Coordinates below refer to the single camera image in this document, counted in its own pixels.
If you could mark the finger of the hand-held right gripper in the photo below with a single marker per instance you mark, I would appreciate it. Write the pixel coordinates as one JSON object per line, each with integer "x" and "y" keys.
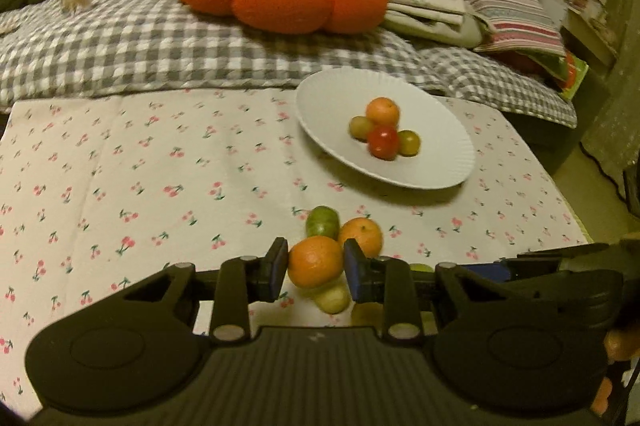
{"x": 487, "y": 272}
{"x": 565, "y": 251}

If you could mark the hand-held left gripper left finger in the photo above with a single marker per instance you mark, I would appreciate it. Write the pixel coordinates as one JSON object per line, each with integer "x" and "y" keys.
{"x": 276, "y": 270}

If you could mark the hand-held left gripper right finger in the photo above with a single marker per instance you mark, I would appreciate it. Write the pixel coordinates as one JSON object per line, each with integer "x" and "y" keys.
{"x": 353, "y": 275}

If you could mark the large orange mandarin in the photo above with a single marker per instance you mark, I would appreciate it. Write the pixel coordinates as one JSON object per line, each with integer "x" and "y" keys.
{"x": 315, "y": 262}

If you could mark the white paper plate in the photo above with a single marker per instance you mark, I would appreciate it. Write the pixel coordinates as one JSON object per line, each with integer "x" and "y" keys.
{"x": 425, "y": 156}

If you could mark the person's right hand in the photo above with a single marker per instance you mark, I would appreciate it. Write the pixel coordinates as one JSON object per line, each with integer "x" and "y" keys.
{"x": 617, "y": 343}

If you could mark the yellow-green plum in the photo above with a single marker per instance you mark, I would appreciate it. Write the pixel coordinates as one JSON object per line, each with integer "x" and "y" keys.
{"x": 332, "y": 299}

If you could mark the green tomato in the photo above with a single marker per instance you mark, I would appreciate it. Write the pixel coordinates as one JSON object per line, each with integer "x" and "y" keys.
{"x": 322, "y": 222}

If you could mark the small green fruit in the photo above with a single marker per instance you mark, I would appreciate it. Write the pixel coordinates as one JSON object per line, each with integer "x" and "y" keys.
{"x": 421, "y": 268}

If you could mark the red tomato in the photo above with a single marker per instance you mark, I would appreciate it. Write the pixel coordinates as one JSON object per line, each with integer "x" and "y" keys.
{"x": 383, "y": 143}

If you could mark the green-brown round fruit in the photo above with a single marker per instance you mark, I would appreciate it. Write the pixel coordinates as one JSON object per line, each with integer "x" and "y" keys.
{"x": 360, "y": 128}
{"x": 409, "y": 143}

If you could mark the cherry print cloth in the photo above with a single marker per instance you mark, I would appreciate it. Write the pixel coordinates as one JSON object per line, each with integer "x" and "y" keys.
{"x": 150, "y": 186}

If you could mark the colourful picture book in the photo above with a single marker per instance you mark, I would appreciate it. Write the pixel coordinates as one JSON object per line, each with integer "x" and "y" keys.
{"x": 570, "y": 74}

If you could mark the striped cushion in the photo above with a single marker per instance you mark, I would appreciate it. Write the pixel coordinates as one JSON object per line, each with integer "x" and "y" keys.
{"x": 515, "y": 16}

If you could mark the grey checked blanket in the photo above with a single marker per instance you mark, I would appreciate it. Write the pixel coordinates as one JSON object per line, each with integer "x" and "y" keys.
{"x": 150, "y": 41}

